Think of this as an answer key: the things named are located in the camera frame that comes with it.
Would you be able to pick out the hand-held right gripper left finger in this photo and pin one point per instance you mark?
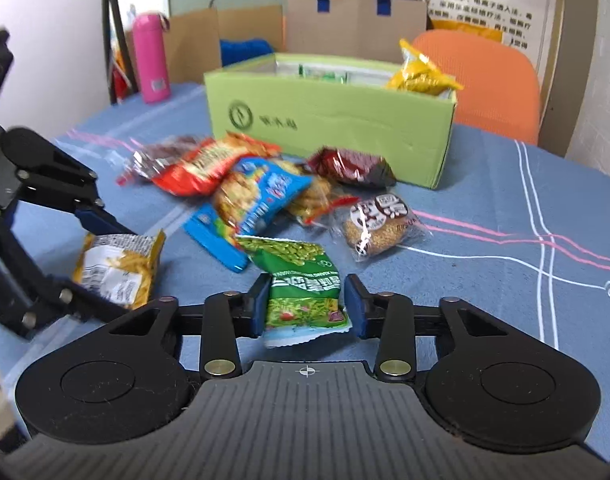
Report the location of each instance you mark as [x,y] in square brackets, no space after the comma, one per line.
[261,307]

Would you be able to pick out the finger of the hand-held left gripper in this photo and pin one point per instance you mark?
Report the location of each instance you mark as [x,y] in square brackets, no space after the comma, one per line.
[72,299]
[99,220]

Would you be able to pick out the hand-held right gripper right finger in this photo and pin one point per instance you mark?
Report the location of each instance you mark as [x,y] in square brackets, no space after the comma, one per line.
[355,307]

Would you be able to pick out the green pea snack packet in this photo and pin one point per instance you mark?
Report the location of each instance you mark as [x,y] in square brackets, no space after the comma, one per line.
[300,285]

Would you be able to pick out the yellow packet with white label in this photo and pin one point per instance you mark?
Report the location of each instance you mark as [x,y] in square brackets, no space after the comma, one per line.
[120,270]

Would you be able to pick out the light green cardboard box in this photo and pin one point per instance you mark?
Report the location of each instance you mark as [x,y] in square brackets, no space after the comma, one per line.
[335,125]

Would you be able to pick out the yellow snack bag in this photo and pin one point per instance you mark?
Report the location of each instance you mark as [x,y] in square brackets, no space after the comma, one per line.
[420,72]

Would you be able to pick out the clear packet of dark red snacks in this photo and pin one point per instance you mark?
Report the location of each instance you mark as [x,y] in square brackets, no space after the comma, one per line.
[147,160]

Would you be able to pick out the clear packet of golden snacks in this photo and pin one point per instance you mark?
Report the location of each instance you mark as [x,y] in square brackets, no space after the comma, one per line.
[312,201]

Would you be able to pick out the round sesame cake packet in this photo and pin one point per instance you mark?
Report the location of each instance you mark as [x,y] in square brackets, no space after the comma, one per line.
[380,227]

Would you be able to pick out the red snack packet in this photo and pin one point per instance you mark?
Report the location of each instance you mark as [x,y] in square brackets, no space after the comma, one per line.
[200,167]

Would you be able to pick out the blue snack packet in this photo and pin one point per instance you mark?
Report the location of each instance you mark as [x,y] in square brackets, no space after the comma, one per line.
[265,190]

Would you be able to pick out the black tripod stand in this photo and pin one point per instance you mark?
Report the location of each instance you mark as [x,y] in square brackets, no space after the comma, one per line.
[108,20]

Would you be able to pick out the blue striped tablecloth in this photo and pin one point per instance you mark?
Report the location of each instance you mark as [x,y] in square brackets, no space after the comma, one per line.
[485,260]

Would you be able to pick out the dark red foil packet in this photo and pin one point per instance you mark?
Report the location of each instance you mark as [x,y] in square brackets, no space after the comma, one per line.
[350,165]

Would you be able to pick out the pink water bottle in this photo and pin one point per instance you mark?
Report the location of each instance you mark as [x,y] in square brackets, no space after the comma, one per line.
[150,60]

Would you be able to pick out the brown cardboard box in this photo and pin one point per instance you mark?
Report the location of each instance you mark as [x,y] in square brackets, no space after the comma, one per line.
[195,45]

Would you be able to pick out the blue object in cardboard box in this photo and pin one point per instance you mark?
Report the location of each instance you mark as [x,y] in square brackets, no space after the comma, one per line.
[245,50]

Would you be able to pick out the green and white packet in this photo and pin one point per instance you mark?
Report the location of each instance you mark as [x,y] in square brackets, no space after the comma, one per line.
[327,77]

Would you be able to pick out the orange chair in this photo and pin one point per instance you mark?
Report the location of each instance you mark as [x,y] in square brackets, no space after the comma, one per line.
[490,90]

